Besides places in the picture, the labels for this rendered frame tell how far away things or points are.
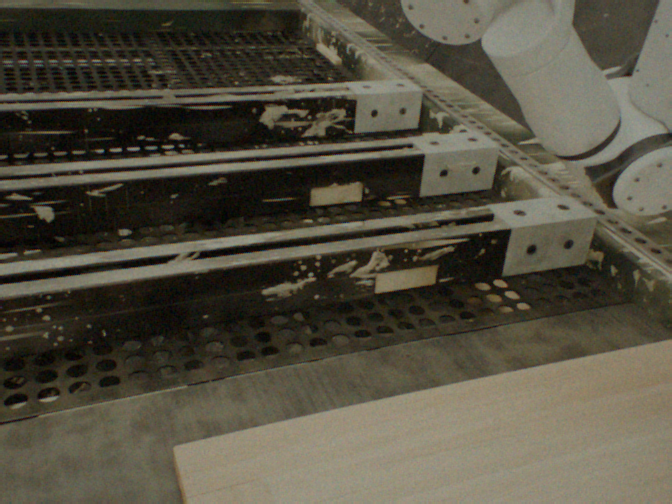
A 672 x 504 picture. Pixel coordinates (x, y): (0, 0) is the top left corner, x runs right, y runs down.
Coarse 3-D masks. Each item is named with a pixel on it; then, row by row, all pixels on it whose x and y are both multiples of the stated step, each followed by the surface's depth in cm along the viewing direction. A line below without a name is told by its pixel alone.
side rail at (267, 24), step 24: (0, 0) 165; (24, 0) 167; (48, 0) 169; (72, 0) 171; (96, 0) 173; (120, 0) 176; (144, 0) 178; (168, 0) 180; (192, 0) 182; (0, 24) 163; (24, 24) 165; (48, 24) 167; (72, 24) 168; (96, 24) 170; (120, 24) 172; (144, 24) 174; (168, 24) 176; (192, 24) 178; (216, 24) 180; (240, 24) 182; (264, 24) 184; (288, 24) 186
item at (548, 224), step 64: (64, 256) 77; (128, 256) 78; (192, 256) 81; (256, 256) 80; (320, 256) 82; (384, 256) 86; (448, 256) 89; (512, 256) 93; (576, 256) 98; (0, 320) 72; (64, 320) 74; (128, 320) 77; (192, 320) 80
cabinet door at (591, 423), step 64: (512, 384) 74; (576, 384) 75; (640, 384) 76; (192, 448) 64; (256, 448) 64; (320, 448) 65; (384, 448) 65; (448, 448) 66; (512, 448) 67; (576, 448) 68; (640, 448) 69
